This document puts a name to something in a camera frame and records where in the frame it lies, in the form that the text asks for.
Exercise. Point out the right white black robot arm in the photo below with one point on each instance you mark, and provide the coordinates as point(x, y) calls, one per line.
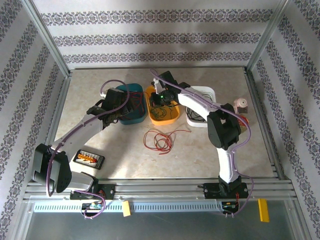
point(195, 102)

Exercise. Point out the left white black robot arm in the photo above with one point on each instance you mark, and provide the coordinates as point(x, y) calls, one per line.
point(82, 130)

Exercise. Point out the teal plastic bin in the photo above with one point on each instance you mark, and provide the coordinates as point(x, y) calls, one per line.
point(135, 87)

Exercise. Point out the orange plastic bin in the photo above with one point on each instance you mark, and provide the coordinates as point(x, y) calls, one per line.
point(165, 121)

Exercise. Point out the white plastic bin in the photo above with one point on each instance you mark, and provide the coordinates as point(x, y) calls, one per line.
point(197, 123)

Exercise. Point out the black board with orange plugs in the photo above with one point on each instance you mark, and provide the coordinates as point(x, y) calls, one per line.
point(90, 160)

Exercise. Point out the small white spool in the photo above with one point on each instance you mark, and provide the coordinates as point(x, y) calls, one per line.
point(241, 106)

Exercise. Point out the red patterned tape roll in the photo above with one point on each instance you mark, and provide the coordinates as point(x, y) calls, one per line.
point(244, 120)

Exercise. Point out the orange plastic block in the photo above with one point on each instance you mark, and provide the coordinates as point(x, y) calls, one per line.
point(126, 208)

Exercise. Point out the small colourful connector board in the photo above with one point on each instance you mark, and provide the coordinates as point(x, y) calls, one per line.
point(93, 205)

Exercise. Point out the small black connector board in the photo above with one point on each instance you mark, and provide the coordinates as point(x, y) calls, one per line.
point(228, 206)

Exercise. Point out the yellow plastic block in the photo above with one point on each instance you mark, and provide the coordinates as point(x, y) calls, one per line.
point(263, 210)

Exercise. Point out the aluminium frame rail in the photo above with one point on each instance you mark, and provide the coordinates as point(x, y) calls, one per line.
point(160, 186)

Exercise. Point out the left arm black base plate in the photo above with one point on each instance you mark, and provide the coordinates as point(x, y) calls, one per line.
point(108, 191)

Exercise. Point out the aluminium frame post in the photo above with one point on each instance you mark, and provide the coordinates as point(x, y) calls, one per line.
point(268, 32)
point(47, 40)

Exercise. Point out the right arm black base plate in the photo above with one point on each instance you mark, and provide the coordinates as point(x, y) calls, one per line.
point(211, 191)

